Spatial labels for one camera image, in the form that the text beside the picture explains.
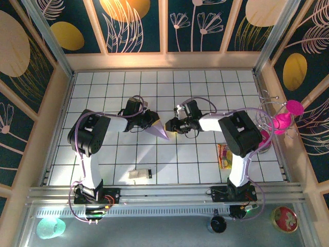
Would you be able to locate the white block with black end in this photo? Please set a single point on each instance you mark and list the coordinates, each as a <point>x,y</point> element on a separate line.
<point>138,174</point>

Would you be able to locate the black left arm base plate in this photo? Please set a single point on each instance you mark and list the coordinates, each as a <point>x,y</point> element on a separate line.
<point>115,195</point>

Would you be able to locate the black mug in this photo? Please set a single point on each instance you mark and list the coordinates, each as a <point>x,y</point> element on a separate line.
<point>217,223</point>

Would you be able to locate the purple cloth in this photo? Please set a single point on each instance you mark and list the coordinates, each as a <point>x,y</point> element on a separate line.
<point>160,131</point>

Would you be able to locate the colourful snack packet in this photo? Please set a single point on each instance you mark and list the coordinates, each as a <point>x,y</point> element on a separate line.
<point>224,157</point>

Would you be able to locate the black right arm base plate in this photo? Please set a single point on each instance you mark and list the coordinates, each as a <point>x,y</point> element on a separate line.
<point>218,194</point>

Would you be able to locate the long aluminium mounting rail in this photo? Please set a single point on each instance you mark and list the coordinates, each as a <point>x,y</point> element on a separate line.
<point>167,191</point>

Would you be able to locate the round red tin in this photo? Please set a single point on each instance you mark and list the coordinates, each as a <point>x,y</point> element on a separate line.
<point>285,220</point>

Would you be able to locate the aluminium frame post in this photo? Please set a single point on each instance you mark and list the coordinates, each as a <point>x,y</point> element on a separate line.
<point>276,33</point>
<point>50,38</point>

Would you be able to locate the teal glass cup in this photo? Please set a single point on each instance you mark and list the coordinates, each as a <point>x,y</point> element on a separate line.
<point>50,229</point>

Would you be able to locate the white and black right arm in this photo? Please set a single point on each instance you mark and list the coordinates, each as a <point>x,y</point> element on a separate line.
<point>237,169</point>

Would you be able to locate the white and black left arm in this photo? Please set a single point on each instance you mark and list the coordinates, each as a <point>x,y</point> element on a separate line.
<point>92,169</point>

